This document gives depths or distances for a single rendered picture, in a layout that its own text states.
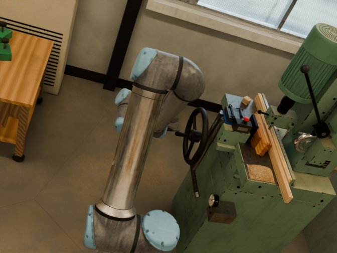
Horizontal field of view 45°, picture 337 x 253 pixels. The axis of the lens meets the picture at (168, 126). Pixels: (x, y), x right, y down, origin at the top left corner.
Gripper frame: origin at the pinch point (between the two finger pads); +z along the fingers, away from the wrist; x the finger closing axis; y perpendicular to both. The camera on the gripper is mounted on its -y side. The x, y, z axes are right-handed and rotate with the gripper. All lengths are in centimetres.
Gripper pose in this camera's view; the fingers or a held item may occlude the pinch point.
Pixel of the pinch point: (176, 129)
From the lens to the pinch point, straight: 210.3
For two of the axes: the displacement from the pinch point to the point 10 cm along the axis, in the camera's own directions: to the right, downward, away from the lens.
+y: 6.2, -5.9, -5.2
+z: 7.8, 4.1, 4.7
